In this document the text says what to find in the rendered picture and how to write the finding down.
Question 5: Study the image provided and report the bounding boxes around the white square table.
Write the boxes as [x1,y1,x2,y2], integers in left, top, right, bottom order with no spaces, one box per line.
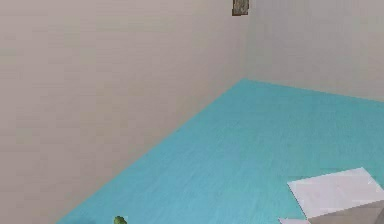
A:
[278,167,384,224]

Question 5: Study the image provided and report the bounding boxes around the framed wall picture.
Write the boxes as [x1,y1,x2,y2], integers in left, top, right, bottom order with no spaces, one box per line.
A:
[232,0,250,17]

